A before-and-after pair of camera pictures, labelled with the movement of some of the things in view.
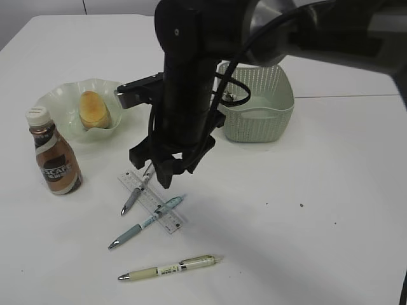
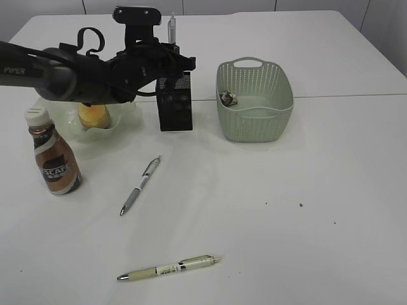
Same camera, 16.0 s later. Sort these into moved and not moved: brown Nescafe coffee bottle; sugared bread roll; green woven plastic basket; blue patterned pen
Moved: blue patterned pen
Not moved: green woven plastic basket; sugared bread roll; brown Nescafe coffee bottle
